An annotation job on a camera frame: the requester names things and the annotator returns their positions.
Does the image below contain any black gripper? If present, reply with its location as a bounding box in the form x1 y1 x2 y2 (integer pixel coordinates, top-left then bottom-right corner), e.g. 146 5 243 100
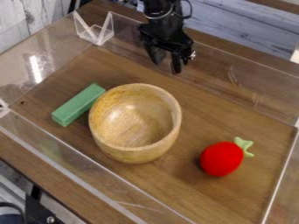
137 16 193 74

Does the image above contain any red plush strawberry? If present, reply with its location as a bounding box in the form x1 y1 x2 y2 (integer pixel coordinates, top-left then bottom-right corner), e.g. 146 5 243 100
198 136 255 177

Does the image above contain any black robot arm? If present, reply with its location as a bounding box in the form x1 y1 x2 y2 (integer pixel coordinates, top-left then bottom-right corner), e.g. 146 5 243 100
137 0 196 74

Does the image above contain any wooden bowl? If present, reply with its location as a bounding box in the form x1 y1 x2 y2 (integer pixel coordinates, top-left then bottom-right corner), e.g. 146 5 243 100
88 83 182 164

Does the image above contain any green rectangular block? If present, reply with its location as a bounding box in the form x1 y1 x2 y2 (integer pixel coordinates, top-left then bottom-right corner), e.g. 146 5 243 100
50 83 106 127

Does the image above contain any black table clamp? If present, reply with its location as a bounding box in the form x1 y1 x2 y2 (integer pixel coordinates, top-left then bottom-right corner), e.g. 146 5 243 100
24 185 65 224

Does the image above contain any clear acrylic corner bracket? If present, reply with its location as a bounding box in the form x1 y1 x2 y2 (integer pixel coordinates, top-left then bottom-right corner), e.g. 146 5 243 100
72 11 114 46

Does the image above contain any black cable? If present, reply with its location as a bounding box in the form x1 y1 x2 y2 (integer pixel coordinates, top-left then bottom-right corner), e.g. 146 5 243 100
0 201 28 224

